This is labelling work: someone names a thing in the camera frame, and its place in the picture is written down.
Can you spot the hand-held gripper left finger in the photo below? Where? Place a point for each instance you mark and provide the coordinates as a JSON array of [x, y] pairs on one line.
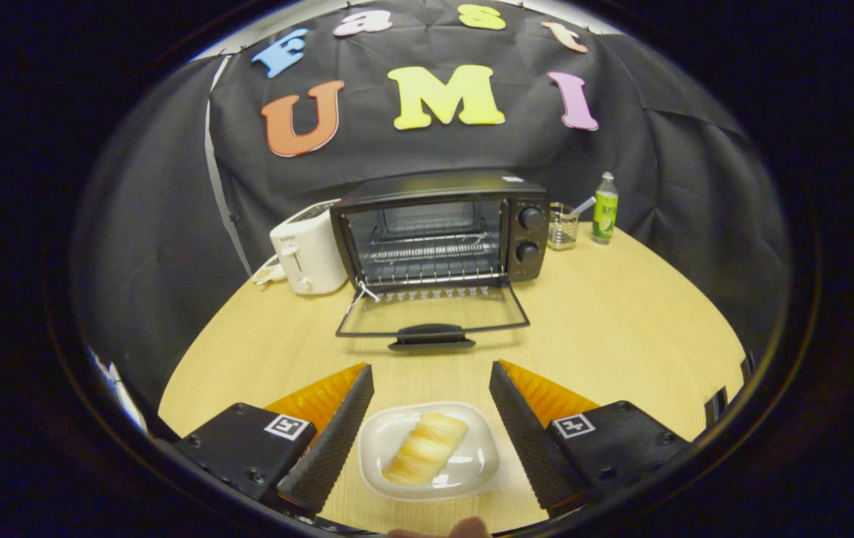
[[329, 448]]

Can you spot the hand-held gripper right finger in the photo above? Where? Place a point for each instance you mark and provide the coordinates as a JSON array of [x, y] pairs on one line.
[[531, 441]]

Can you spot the golden bread roll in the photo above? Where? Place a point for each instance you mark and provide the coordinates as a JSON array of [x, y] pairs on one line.
[[426, 448]]

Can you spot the black toaster oven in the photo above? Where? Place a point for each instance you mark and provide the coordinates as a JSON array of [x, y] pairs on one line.
[[441, 187]]

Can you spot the white pop-up toaster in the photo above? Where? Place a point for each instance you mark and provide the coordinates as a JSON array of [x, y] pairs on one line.
[[314, 254]]

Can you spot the white rectangular plate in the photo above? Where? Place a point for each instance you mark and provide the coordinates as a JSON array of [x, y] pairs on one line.
[[475, 463]]

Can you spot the small white tray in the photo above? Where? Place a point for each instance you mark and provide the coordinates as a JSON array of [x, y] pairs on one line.
[[268, 273]]

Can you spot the green drink bottle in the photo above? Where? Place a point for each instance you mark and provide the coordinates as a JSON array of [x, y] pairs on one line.
[[604, 217]]

